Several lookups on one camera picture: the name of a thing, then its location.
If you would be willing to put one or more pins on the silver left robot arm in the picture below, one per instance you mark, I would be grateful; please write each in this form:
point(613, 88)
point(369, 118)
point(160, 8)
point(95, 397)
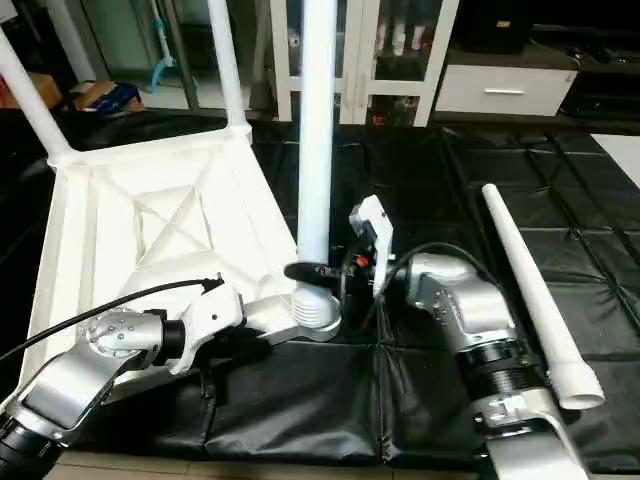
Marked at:
point(80, 370)

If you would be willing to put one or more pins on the white plastic table leg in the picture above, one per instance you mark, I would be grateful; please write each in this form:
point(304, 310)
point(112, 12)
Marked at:
point(317, 130)
point(35, 100)
point(540, 290)
point(228, 65)

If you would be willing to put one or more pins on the white glass-door cabinet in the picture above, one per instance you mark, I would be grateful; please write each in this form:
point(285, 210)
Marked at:
point(400, 55)

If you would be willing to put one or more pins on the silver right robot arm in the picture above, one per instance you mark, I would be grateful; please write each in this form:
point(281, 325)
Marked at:
point(470, 320)

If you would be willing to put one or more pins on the white flat panel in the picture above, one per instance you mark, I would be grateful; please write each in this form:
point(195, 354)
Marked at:
point(620, 158)

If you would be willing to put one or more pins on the black work mat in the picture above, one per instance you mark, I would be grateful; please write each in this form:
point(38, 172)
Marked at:
point(420, 400)

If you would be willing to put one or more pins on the white drawer unit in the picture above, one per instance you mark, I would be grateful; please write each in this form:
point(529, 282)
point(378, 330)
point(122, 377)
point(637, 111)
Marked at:
point(505, 88)

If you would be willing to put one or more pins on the white plastic table top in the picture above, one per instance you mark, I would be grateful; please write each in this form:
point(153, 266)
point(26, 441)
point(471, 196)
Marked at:
point(150, 220)

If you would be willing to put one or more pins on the brown wooden desk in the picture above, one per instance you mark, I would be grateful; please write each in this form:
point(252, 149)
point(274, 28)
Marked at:
point(30, 90)

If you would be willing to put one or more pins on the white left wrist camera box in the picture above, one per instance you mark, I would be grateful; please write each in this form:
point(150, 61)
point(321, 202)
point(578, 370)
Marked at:
point(208, 315)

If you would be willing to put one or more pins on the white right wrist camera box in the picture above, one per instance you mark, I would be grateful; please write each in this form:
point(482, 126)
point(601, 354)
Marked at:
point(374, 235)

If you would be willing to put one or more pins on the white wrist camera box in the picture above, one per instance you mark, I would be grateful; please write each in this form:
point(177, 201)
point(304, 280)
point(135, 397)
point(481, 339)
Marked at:
point(208, 315)
point(374, 235)

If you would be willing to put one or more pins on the black speaker box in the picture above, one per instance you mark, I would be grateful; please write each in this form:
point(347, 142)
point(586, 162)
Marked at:
point(490, 22)

